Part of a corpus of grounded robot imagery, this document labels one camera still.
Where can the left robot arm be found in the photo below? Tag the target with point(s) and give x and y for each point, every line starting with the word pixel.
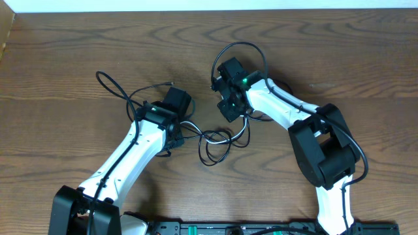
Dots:
pixel 94 206

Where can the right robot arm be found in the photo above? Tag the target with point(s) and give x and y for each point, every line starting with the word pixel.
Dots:
pixel 323 146

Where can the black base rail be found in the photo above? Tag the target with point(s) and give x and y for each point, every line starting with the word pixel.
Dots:
pixel 245 228

